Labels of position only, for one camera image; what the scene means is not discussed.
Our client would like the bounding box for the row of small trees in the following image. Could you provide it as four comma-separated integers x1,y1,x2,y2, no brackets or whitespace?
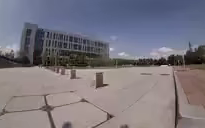
39,49,114,68

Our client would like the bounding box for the pale concrete pavement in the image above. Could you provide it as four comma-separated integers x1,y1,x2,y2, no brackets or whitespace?
0,65,179,128

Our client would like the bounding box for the large building with window rows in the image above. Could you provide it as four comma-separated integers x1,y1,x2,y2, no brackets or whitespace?
19,22,110,66

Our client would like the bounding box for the distant row of trees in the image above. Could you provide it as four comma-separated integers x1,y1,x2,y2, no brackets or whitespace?
113,44,205,67

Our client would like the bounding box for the robot's own part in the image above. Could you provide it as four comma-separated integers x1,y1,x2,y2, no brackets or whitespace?
119,123,130,128
62,121,73,128

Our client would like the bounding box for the thin pole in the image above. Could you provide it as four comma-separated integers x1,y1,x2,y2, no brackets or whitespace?
182,49,186,69

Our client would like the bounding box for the pale stone kerb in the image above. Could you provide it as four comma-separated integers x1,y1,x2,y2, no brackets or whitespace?
172,69,205,128

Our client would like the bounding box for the red brick strip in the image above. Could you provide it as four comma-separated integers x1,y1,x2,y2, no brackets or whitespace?
174,68,205,116

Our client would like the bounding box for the dark low wall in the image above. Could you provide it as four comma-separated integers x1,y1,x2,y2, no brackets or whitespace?
0,52,28,70

